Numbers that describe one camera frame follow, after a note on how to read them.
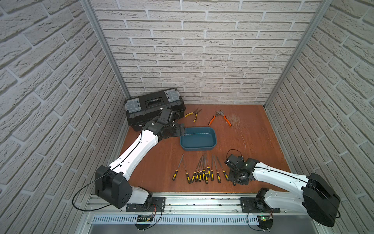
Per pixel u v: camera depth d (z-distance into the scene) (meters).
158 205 0.73
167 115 0.60
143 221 0.71
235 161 0.67
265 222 0.70
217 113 1.13
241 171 0.62
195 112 1.14
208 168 0.86
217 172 0.85
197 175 0.83
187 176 0.83
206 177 0.82
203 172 0.85
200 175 0.83
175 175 0.83
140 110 0.92
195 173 0.84
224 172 0.85
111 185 0.39
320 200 0.41
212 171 0.85
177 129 0.71
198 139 1.00
